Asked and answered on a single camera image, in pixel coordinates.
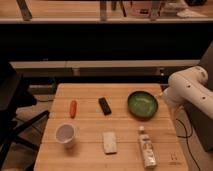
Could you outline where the green ceramic bowl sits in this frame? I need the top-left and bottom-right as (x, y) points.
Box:
(127, 91), (158, 119)

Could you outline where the white plastic bottle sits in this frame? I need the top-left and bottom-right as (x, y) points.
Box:
(139, 126), (157, 168)

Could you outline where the orange carrot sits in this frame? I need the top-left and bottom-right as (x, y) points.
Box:
(69, 100), (77, 118)

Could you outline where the black office chair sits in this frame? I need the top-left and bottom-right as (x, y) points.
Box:
(0, 61), (49, 169)

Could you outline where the black cable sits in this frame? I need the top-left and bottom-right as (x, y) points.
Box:
(176, 118), (202, 171)

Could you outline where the black remote control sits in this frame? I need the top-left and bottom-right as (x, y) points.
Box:
(98, 97), (112, 115)

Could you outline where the beige sponge block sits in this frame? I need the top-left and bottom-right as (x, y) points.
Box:
(102, 132), (117, 154)

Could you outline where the dark cabinet at right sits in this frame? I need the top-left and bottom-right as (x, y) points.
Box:
(184, 41), (213, 153)

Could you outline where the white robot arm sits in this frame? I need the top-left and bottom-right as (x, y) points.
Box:
(162, 66), (213, 120)

